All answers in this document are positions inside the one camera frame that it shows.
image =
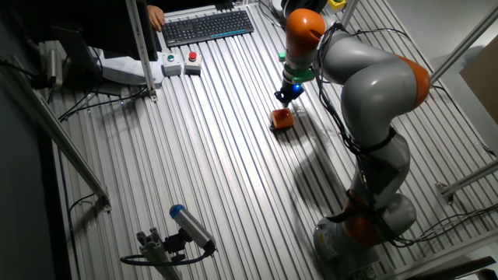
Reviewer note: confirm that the silver upright post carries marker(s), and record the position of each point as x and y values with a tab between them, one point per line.
349	11

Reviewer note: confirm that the person's bare hand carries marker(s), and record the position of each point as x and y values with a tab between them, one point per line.
155	17

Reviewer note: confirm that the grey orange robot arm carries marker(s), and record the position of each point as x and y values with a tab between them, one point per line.
373	89

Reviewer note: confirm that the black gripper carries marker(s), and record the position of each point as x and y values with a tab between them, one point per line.
293	89

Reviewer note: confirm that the green wrist flange adapter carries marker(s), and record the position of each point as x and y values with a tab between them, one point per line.
305	75

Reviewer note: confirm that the aluminium edge frame bar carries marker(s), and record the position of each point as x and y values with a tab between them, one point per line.
447	253

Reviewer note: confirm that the silver cylinder camera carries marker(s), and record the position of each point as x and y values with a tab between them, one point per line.
54	68

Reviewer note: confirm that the black computer keyboard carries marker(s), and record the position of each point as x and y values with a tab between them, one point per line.
206	27

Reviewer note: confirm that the white monitor stand base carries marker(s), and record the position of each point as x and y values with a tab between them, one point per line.
124	71

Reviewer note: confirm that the slanted aluminium frame bar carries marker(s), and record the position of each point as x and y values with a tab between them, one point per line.
467	40
58	132

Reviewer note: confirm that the black round device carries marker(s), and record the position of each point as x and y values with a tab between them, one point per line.
311	4

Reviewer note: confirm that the aluminium frame post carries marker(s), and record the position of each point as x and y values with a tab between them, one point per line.
140	46

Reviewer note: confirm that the grey box green button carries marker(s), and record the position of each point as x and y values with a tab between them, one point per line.
172	65

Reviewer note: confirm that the yellow box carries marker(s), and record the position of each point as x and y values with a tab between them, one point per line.
337	3

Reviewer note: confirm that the brown cardboard box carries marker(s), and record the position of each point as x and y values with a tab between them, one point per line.
482	81

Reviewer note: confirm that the black camera bracket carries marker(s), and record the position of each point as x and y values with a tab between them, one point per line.
175	245

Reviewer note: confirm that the black computer monitor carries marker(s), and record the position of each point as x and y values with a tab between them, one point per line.
109	27

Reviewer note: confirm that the aluminium frame bar with bracket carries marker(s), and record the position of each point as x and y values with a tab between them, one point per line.
470	179

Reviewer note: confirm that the orange box red push button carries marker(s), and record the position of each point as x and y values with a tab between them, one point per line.
282	120

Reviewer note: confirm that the grey box red button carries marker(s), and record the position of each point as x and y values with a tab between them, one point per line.
193	64

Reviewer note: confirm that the silver camera blue cap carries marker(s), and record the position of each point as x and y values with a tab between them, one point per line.
192	227

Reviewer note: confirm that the aluminium camera mount post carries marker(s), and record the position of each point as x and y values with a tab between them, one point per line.
155	254

